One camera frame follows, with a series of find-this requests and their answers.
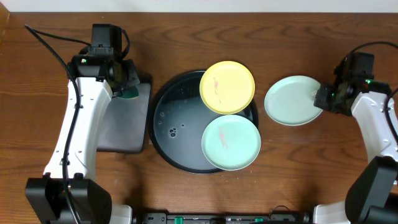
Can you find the green yellow sponge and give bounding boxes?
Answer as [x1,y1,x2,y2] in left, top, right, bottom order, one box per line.
[119,86,139,99]

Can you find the mint green plate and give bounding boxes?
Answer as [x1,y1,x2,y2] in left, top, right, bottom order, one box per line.
[201,114,261,171]
[264,75,323,126]

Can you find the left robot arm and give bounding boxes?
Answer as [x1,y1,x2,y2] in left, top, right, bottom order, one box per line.
[25,55,139,223]

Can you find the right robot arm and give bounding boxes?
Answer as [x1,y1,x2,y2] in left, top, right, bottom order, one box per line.
[312,80,397,223]

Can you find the black rectangular sponge tray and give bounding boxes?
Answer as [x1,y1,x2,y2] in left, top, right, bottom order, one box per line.
[97,79,152,154]

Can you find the round black tray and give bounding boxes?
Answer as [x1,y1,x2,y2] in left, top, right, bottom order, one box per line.
[149,70,258,174]

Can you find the yellow plate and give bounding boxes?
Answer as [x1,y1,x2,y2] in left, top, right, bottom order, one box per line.
[199,61,256,114]

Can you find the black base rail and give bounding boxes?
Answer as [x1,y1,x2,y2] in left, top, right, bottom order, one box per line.
[132,205,313,224]

